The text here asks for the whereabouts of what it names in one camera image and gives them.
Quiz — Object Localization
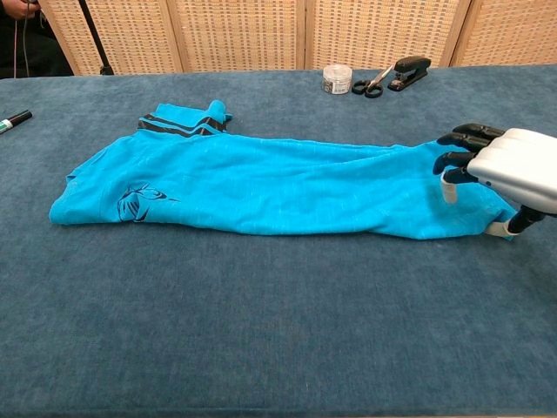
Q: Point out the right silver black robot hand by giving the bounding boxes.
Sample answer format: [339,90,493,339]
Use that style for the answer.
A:
[432,123,557,241]

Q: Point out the blue Carolina Panthers T-shirt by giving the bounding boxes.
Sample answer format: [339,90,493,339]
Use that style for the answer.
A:
[48,99,519,241]

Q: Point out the black stapler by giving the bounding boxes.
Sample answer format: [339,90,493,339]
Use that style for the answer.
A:
[386,55,432,92]

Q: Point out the clear round plastic jar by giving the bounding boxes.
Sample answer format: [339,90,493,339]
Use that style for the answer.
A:
[321,64,352,94]

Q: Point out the wicker folding screen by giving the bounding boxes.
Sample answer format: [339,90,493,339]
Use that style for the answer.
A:
[38,0,557,76]

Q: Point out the black tripod stand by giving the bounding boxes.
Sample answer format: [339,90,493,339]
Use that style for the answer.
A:
[77,0,115,76]

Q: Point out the green marker pen black cap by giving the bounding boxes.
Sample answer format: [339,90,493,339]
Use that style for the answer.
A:
[0,110,34,135]

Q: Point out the black-handled scissors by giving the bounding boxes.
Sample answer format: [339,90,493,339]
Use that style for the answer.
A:
[352,64,396,99]

